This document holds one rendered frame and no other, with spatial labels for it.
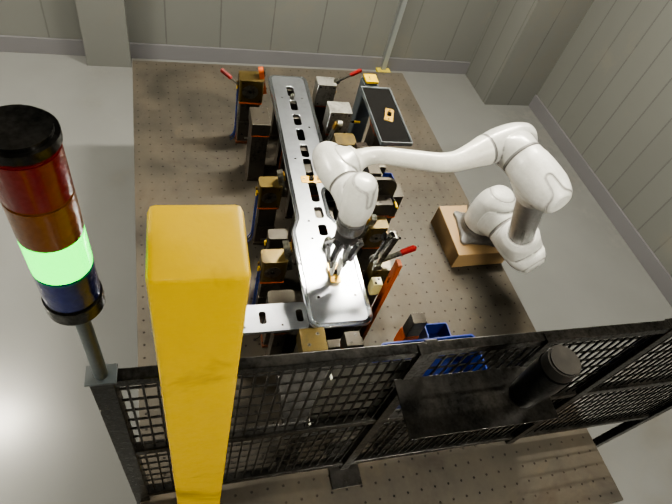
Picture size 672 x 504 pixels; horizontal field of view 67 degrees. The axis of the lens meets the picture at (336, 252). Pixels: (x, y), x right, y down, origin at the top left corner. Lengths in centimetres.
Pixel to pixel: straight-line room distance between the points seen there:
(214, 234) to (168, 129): 216
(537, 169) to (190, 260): 130
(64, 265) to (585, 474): 192
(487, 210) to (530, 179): 62
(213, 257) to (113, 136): 324
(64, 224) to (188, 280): 16
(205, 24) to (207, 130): 175
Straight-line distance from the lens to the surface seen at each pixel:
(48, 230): 60
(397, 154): 161
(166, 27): 434
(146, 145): 260
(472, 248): 237
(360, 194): 142
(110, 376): 96
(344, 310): 171
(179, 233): 54
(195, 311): 56
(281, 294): 173
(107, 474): 253
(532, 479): 208
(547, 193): 165
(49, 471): 259
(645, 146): 427
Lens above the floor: 242
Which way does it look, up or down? 50 degrees down
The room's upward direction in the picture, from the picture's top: 19 degrees clockwise
